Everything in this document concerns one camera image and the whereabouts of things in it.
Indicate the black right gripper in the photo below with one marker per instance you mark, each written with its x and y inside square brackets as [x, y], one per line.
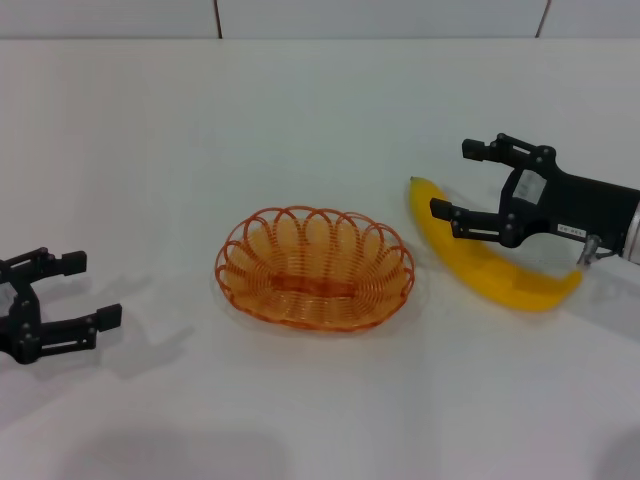
[590, 205]

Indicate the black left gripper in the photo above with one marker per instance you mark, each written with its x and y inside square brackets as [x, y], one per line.
[20, 320]

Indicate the yellow banana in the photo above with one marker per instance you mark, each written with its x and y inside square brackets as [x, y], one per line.
[500, 280]

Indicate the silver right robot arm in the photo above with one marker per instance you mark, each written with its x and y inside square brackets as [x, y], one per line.
[634, 235]

